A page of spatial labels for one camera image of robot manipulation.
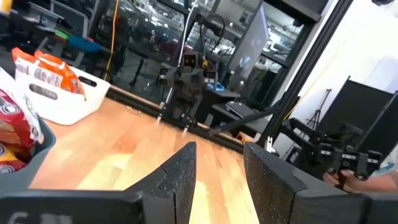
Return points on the black tripod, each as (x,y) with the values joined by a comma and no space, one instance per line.
(318,112)

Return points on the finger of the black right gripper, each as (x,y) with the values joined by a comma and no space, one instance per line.
(192,99)
(181,99)

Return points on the grey monitor panel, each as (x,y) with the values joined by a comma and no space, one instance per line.
(250,46)

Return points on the black aluminium table frame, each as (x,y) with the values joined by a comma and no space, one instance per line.
(140,104)

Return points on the black desk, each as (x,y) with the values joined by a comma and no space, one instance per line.
(248,123)

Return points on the white plastic bin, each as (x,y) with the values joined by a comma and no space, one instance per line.
(68,109)

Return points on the red Maruchan noodle pack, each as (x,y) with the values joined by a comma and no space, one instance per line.
(9,158)
(15,124)
(32,121)

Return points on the black partition panel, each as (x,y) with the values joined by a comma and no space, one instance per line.
(351,109)

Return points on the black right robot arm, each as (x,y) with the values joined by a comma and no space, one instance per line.
(182,115)

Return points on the teal plastic bin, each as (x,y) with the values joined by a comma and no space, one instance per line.
(31,174)

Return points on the black laptop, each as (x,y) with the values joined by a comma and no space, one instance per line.
(241,109)

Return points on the orange Maruchan noodle pack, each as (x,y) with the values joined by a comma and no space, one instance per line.
(59,73)
(21,62)

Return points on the person's hand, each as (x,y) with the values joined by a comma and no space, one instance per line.
(345,183)

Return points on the person's forearm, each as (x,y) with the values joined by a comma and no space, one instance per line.
(384,183)

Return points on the blue stool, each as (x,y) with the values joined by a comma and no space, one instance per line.
(84,43)

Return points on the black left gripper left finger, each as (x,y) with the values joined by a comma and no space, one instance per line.
(174,193)

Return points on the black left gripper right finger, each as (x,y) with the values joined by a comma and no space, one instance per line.
(273,193)

